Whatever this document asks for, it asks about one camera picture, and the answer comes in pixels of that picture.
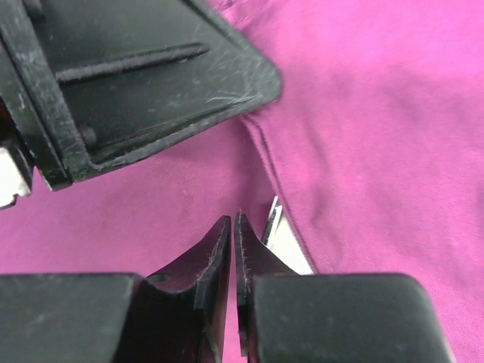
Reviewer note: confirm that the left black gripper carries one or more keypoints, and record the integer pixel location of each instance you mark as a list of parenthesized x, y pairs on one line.
[(16, 165)]

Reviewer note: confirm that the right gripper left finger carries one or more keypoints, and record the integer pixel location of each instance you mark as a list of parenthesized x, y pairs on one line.
[(177, 314)]

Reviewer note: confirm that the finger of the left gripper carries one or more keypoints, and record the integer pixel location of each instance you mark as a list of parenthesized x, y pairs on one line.
[(93, 86)]

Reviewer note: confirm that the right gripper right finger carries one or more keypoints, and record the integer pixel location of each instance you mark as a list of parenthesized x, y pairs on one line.
[(364, 317)]

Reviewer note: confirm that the stainless steel instrument tray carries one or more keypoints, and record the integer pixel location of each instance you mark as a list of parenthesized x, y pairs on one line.
[(281, 240)]

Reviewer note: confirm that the purple surgical drape cloth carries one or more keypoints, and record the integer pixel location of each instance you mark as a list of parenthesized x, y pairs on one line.
[(375, 149)]

